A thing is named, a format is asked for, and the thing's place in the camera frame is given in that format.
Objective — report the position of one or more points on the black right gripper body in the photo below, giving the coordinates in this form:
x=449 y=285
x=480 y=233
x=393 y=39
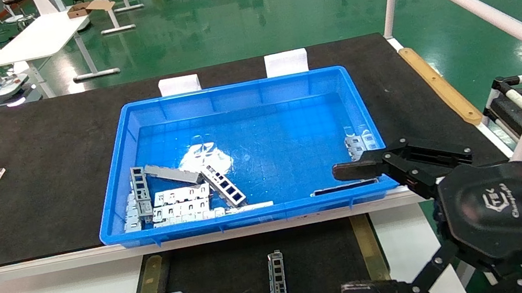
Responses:
x=505 y=211

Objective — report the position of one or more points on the long silver slotted metal part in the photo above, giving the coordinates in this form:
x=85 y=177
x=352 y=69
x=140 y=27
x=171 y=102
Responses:
x=277 y=279

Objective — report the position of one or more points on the black flat container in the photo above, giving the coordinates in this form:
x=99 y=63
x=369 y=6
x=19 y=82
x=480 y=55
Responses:
x=318 y=264

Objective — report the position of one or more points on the long thin white strip part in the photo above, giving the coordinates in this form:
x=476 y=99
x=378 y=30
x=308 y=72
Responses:
x=229 y=210

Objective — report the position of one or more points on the silver part with square windows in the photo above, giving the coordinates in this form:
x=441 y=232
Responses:
x=224 y=185

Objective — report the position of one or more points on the plain grey metal bar part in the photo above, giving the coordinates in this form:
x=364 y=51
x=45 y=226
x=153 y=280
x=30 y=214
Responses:
x=173 y=174

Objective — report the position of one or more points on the upright perforated grey metal part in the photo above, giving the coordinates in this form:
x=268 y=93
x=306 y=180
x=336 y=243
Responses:
x=141 y=187

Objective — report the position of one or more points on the blue plastic bin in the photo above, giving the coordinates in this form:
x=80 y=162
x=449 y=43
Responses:
x=289 y=126

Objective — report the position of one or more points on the long wooden edge strip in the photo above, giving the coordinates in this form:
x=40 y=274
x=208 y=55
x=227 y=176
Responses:
x=439 y=85

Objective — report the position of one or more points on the white foam block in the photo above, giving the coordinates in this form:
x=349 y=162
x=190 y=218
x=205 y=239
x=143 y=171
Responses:
x=179 y=85
x=286 y=63

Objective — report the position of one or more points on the white curved tube railing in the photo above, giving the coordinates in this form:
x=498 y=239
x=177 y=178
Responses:
x=494 y=17

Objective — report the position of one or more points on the black table mat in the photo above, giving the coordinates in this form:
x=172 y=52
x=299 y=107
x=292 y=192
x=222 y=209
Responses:
x=36 y=195

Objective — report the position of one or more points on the open cardboard box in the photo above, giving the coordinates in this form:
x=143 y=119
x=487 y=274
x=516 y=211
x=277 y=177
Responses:
x=87 y=8

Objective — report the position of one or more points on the white desk with metal legs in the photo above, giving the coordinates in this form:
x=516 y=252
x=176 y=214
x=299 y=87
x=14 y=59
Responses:
x=38 y=38

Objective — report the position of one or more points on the silver clip bracket part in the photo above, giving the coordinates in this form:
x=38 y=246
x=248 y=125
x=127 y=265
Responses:
x=361 y=143

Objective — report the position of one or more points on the black cart frame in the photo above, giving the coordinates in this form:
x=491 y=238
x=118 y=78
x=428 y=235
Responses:
x=513 y=117

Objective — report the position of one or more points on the white flat slotted bracket part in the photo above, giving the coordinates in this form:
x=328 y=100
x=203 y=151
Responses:
x=181 y=194
x=181 y=209

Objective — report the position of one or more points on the stacked silver bracket part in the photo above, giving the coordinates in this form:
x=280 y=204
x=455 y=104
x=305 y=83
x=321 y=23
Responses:
x=132 y=216

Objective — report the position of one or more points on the white table leg frame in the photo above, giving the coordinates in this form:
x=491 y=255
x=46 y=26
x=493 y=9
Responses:
x=114 y=12

